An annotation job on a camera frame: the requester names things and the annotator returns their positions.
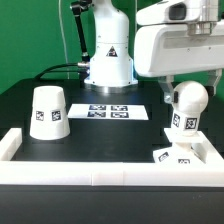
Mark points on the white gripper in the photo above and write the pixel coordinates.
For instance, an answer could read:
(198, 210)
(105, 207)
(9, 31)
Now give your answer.
(178, 37)

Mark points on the white lamp bulb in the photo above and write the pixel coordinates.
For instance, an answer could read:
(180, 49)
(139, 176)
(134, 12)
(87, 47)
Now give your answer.
(192, 101)

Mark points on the white lamp base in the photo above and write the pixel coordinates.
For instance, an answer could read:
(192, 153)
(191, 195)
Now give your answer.
(181, 151)

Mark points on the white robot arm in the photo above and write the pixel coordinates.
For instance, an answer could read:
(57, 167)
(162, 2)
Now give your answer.
(111, 65)

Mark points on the white lamp shade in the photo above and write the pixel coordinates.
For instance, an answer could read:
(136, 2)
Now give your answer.
(49, 120)

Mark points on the white marker sheet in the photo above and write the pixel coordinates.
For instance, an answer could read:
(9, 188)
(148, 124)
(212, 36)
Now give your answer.
(107, 111)

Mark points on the white U-shaped fence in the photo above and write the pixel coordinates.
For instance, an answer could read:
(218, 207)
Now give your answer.
(209, 174)

